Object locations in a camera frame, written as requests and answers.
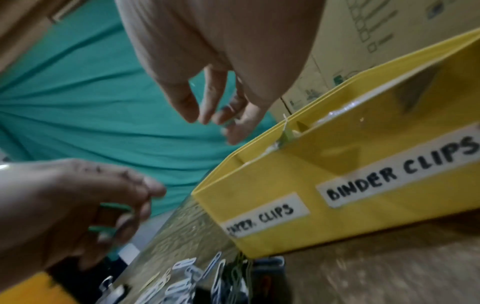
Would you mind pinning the person's right hand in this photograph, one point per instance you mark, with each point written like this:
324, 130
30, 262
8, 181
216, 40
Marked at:
225, 35

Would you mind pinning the wooden table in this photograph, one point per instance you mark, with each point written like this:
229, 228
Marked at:
375, 267

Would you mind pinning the yellow divided sorting bin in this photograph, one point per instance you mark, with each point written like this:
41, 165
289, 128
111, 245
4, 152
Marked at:
356, 142

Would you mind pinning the teal curtain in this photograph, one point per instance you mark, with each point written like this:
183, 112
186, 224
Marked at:
75, 104

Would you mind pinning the brown cardboard box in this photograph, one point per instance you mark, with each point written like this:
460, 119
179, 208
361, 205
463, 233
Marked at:
375, 29

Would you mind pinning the person's left hand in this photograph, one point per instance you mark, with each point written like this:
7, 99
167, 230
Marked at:
45, 207

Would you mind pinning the pile of coloured paper clips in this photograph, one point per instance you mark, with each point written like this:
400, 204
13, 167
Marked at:
180, 279

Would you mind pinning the group of black binder clips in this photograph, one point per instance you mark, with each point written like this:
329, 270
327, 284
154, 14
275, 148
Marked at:
266, 282

